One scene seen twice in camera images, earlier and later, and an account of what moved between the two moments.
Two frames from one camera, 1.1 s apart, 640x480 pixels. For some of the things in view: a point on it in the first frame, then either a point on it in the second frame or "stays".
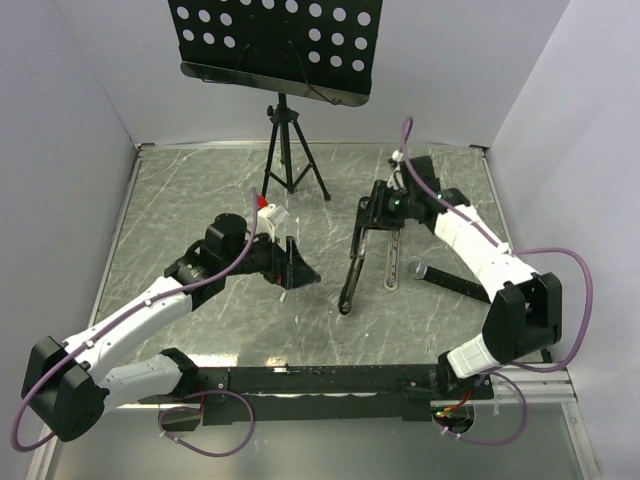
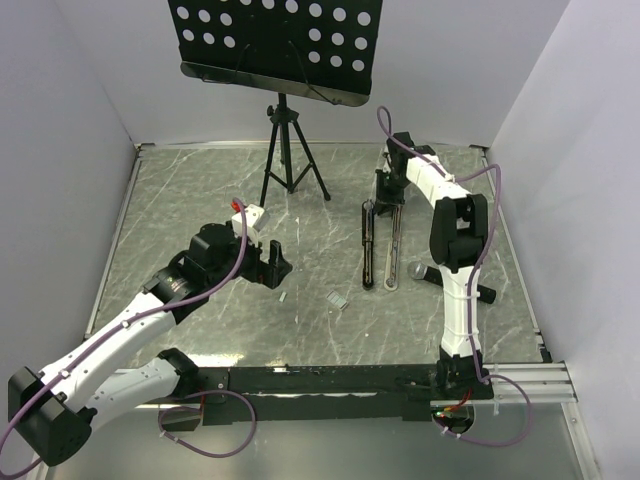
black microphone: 455,283 stays
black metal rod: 357,255 → 368,225
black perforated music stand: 317,49 stays
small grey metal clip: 333,297 stays
